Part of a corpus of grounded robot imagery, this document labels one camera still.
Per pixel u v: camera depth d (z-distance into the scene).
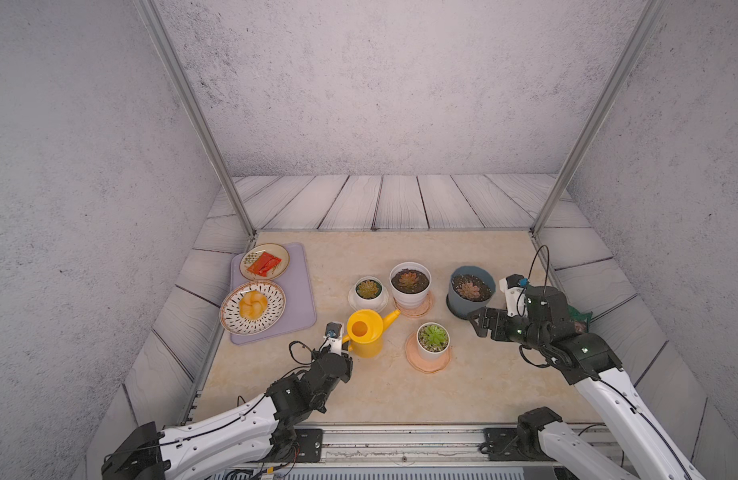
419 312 0.98
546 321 0.53
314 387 0.59
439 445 0.74
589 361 0.48
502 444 0.72
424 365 0.86
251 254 1.11
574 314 0.96
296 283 1.07
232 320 0.95
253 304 0.96
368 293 0.94
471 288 0.91
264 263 1.08
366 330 0.76
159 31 0.73
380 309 0.96
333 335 0.69
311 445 0.73
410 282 0.93
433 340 0.81
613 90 0.83
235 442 0.51
